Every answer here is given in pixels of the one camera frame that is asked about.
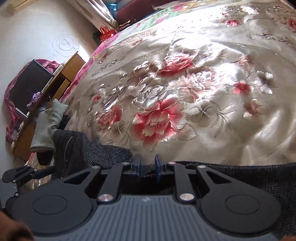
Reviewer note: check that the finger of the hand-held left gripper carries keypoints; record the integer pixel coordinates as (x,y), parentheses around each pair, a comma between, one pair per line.
(22,174)

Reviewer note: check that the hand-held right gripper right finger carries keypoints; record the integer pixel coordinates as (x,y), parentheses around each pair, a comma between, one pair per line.
(158,168)

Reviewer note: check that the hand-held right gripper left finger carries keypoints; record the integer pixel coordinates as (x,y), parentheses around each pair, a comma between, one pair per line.
(137,165)

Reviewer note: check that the dark grey woven pants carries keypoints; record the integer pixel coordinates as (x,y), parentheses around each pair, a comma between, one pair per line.
(87,150)

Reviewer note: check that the brown fuzzy clothing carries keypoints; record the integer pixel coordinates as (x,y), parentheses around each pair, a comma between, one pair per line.
(13,227)

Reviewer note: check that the light grey garment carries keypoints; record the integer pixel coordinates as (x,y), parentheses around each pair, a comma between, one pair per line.
(45,125)

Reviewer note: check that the silver metal object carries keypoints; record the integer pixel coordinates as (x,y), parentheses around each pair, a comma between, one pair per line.
(22,113)

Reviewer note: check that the black garment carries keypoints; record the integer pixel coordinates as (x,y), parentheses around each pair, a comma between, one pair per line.
(64,121)

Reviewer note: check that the purple fabric flower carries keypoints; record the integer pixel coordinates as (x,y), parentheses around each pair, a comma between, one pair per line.
(34,98)

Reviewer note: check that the pink satin cloth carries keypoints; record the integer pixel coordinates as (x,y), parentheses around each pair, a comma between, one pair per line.
(10,92)

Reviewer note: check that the black monitor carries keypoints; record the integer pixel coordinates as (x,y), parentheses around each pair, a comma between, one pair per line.
(29,85)

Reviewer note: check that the floral satin bedspread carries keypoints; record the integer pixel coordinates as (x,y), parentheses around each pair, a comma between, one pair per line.
(185,81)

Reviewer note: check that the wooden bedside table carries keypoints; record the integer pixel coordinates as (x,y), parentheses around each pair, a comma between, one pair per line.
(66,69)

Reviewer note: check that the maroon headboard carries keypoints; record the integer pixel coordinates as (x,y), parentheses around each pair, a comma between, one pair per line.
(143,10)

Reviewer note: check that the striped curtain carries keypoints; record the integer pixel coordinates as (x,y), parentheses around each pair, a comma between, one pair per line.
(101,11)

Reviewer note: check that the blue translucent object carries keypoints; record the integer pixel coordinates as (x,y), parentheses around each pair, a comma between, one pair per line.
(112,8)

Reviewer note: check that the wall air conditioner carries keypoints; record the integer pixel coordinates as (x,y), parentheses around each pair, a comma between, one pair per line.
(19,5)

